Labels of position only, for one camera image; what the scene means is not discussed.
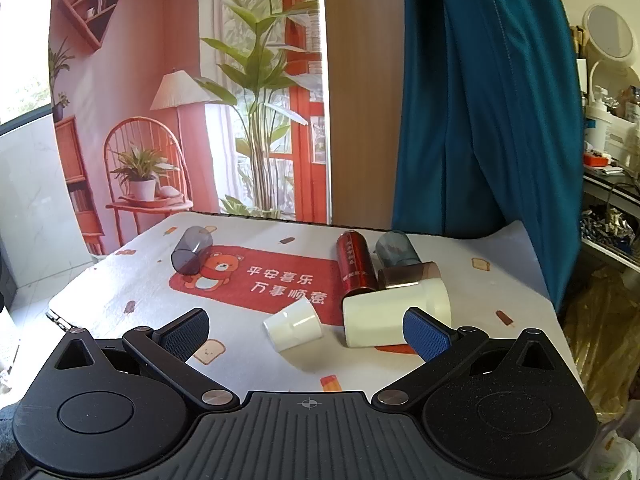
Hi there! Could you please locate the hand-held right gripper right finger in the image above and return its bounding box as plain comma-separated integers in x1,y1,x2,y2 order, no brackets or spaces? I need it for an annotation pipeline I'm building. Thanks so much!
372,307,557,409

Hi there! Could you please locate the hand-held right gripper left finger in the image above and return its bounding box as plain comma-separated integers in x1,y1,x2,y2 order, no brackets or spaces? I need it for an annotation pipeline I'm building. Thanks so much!
54,308,240,411

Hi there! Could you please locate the small white cup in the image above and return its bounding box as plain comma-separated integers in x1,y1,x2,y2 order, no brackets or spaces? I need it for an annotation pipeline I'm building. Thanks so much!
263,296,322,356

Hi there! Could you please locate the large white cup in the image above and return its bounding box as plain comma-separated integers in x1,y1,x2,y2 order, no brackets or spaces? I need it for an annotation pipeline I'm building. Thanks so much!
342,277,452,348

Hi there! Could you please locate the brown translucent cup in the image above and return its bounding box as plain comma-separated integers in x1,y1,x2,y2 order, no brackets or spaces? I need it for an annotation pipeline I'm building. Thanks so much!
377,261,442,291

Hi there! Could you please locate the grey translucent cup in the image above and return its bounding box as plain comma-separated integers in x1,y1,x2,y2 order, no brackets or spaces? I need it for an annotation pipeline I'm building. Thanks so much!
170,226,215,276

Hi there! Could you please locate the teal-grey translucent cup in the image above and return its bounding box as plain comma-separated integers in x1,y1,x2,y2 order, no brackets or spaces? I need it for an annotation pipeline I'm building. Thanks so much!
375,230,422,270

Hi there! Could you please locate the printed bear table mat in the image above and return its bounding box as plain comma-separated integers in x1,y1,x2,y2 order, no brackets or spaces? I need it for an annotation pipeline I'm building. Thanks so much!
47,211,588,397

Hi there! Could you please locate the red metal can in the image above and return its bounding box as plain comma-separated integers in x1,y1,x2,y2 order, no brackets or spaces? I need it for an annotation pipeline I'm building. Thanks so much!
336,230,377,297

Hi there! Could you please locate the yellow plastic bag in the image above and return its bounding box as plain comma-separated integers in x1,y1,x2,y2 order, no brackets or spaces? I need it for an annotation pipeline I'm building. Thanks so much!
562,266,640,412

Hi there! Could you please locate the white plastic bag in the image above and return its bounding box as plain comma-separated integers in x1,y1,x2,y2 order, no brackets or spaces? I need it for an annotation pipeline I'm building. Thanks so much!
595,410,640,480

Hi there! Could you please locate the teal curtain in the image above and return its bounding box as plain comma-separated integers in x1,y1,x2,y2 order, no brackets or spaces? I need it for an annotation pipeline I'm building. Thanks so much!
391,0,583,311

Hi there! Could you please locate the metal storage shelf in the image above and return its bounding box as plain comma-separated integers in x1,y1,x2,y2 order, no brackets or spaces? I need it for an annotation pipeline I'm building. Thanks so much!
580,162,640,266

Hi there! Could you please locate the wooden board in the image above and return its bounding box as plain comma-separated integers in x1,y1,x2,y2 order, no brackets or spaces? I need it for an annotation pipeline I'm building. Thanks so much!
320,0,407,227

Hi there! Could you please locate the white pump bottle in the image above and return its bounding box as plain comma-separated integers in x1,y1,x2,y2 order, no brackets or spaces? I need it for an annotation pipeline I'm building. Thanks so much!
586,85,614,149

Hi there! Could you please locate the window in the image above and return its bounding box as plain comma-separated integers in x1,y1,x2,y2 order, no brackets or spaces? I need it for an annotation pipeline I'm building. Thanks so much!
0,0,57,126

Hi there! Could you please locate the round white mirror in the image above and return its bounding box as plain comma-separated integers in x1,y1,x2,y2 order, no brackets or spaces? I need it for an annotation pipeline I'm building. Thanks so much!
582,4,640,107

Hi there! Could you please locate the printed room wall tapestry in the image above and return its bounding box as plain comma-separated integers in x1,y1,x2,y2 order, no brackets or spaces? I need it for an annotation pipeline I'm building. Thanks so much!
47,0,331,257

